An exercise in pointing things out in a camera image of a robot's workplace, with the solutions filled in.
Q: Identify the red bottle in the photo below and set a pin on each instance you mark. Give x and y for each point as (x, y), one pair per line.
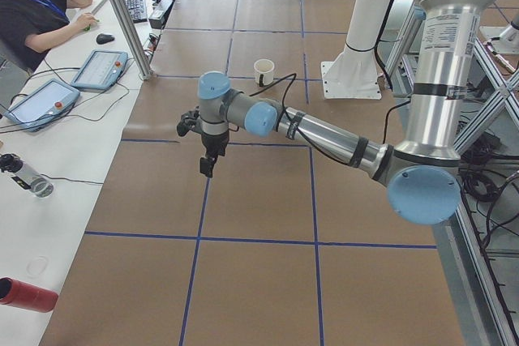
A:
(26, 296)

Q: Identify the aluminium frame post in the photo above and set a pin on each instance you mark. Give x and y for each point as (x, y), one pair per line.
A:
(132, 38)

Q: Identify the far blue teach pendant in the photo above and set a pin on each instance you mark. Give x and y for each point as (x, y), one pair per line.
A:
(100, 71)

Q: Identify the blue teach pendant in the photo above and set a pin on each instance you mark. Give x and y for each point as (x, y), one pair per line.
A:
(43, 106)
(100, 71)

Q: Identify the black computer mouse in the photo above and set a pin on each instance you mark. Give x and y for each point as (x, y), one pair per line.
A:
(104, 38)

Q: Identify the white camera stand post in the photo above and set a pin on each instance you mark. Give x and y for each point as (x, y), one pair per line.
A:
(353, 74)

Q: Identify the aluminium side rail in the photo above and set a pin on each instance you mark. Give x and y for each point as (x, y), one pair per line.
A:
(493, 270)

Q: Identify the clear water bottle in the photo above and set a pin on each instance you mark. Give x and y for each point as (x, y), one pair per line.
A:
(26, 176)

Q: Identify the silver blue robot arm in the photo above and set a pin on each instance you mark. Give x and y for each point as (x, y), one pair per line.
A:
(419, 172)

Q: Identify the white smiley face mug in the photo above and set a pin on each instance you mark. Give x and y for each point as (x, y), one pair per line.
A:
(264, 71)

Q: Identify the near blue teach pendant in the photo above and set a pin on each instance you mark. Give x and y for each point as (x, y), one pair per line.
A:
(43, 106)

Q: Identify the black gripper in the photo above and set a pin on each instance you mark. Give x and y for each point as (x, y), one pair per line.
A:
(213, 143)

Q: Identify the green object on desk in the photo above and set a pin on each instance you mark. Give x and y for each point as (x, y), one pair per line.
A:
(94, 24)

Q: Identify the seated person in black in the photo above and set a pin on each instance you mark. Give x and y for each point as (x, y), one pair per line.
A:
(31, 28)

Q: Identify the black keyboard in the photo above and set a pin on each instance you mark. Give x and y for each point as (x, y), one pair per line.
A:
(137, 10)

